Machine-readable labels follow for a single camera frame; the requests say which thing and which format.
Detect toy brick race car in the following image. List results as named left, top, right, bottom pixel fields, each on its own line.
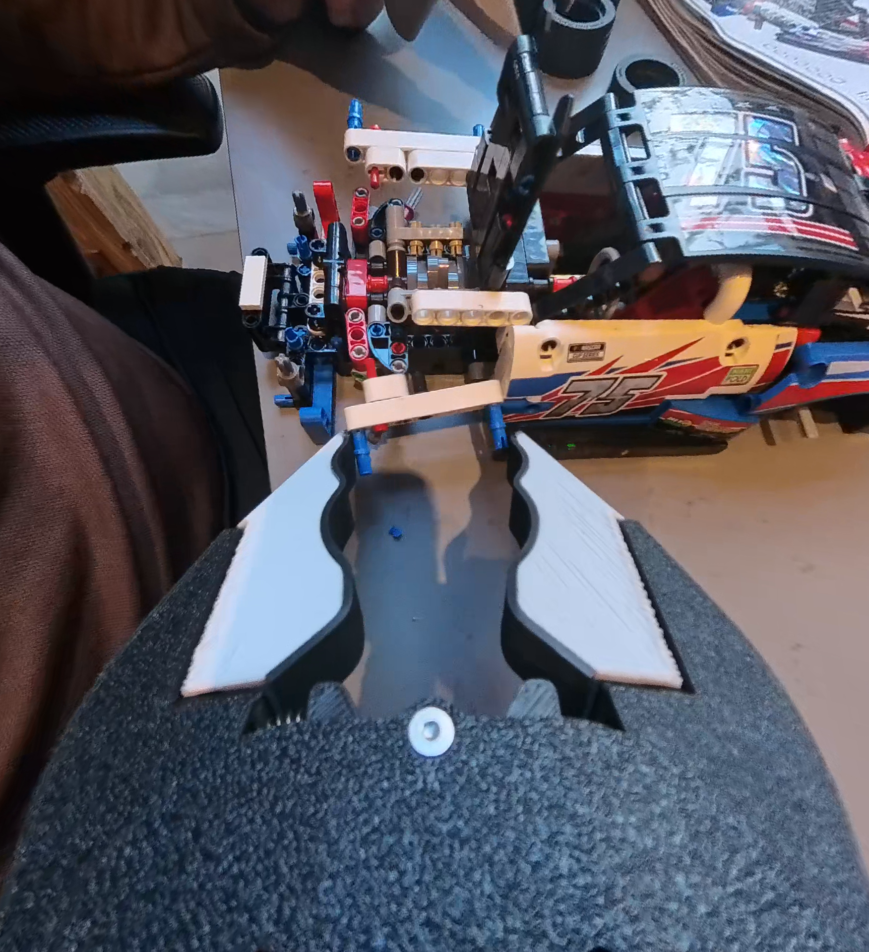
left=241, top=33, right=869, bottom=451

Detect white beam assembly with pins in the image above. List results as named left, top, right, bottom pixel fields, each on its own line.
left=344, top=370, right=513, bottom=477

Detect person's left forearm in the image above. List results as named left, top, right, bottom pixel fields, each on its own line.
left=0, top=0, right=331, bottom=81

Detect black chair armrest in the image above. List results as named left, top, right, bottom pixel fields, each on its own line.
left=0, top=73, right=225, bottom=196

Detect person's brown shirt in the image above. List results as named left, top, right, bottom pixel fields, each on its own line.
left=0, top=193, right=268, bottom=901

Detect black trousers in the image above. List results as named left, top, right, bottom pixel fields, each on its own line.
left=96, top=268, right=270, bottom=510

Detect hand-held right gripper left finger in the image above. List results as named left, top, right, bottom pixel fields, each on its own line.
left=182, top=433, right=366, bottom=715

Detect black toy tyre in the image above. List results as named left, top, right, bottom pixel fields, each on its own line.
left=542, top=0, right=619, bottom=79
left=613, top=58, right=690, bottom=101

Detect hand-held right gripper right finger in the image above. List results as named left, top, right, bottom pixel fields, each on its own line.
left=501, top=433, right=683, bottom=715

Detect grey desk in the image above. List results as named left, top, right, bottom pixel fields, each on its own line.
left=219, top=0, right=869, bottom=931

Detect wooden board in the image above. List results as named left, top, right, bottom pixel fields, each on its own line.
left=46, top=165, right=183, bottom=278

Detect toy car instruction booklet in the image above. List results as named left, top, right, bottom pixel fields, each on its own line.
left=635, top=0, right=869, bottom=146

